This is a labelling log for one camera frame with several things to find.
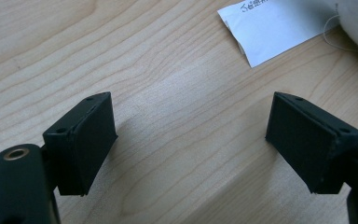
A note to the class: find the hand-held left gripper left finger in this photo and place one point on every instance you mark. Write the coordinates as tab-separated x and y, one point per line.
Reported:
84	146

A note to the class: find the white paper tag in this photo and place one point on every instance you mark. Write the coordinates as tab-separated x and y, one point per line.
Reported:
270	28

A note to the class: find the thin white tag thread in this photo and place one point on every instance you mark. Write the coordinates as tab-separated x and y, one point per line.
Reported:
327	39

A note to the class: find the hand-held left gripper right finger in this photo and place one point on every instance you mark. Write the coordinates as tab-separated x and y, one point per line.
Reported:
307	143

